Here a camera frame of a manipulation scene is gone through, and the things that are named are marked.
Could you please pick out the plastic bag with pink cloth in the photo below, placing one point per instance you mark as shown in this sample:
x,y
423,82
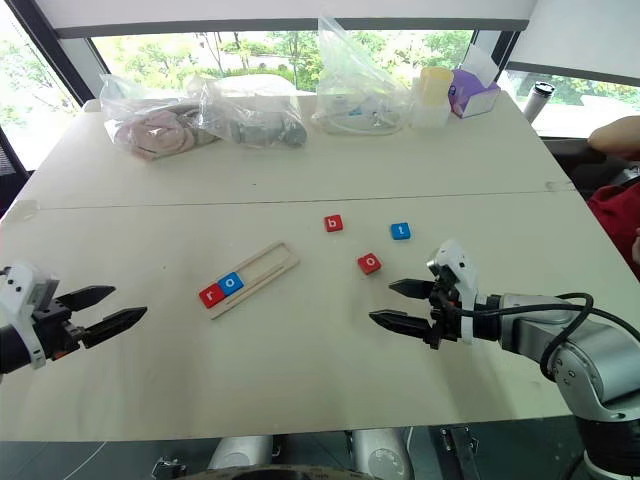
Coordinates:
x,y
150,130

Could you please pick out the white tissue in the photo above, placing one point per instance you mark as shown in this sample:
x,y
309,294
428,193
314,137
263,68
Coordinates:
x,y
480,62

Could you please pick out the blue letter t block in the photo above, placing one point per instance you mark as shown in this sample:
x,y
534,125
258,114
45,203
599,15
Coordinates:
x,y
401,231

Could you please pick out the person's bare forearm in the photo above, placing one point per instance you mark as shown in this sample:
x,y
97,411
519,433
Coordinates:
x,y
617,135

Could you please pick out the red tile letter b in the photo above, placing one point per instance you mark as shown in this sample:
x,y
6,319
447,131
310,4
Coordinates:
x,y
333,223

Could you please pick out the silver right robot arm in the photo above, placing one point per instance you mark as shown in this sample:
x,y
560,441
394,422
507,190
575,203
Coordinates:
x,y
575,350

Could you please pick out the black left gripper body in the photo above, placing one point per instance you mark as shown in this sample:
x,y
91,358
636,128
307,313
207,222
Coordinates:
x,y
55,327

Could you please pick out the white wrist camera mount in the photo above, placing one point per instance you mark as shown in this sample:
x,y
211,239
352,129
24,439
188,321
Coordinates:
x,y
20,290
465,280

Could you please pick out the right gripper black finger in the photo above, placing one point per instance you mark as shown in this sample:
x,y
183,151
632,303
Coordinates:
x,y
405,324
415,288

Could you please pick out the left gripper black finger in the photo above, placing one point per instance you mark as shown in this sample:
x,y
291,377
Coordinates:
x,y
112,326
87,296

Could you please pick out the yellow plastic cup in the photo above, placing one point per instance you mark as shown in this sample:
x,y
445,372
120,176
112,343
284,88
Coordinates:
x,y
436,85

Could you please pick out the silver tumbler with black lid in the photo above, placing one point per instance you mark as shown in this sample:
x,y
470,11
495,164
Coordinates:
x,y
537,102

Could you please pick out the person's bare hand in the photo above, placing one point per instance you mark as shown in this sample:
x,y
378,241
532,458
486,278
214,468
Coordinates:
x,y
636,250

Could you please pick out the clear plastic container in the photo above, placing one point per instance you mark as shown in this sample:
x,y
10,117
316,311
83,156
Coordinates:
x,y
430,116

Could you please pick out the black office chair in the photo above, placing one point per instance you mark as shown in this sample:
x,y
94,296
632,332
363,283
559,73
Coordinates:
x,y
12,170

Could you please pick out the silver rounded robot leg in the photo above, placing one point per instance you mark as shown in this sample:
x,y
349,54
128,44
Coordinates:
x,y
382,455
240,452

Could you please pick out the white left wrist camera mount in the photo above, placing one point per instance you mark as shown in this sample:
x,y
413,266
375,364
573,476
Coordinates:
x,y
20,290

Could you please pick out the wooden letter tray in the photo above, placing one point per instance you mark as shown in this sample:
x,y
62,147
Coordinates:
x,y
267,262

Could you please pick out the person in red shirt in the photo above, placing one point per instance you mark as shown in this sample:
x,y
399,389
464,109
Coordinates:
x,y
617,215

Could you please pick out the purple tissue box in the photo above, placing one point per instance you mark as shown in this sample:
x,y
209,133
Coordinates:
x,y
472,97

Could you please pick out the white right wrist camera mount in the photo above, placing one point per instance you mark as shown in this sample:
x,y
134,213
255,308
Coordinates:
x,y
465,280

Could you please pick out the blue tile letter o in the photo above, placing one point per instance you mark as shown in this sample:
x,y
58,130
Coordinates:
x,y
231,284

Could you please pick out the plastic bag with grey items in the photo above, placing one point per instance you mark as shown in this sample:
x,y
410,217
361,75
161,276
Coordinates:
x,y
260,120

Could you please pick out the red tile letter o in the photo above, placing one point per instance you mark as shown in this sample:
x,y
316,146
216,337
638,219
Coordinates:
x,y
370,264

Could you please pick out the black chair with silver armrest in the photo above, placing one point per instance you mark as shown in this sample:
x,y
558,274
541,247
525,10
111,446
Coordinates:
x,y
590,167

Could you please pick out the red tile letter r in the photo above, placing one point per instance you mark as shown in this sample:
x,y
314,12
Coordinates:
x,y
211,296

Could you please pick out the black metal bracket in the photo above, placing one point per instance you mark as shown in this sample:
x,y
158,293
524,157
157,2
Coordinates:
x,y
462,450

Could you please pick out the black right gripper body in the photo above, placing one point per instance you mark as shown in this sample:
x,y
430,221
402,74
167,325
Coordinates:
x,y
445,320

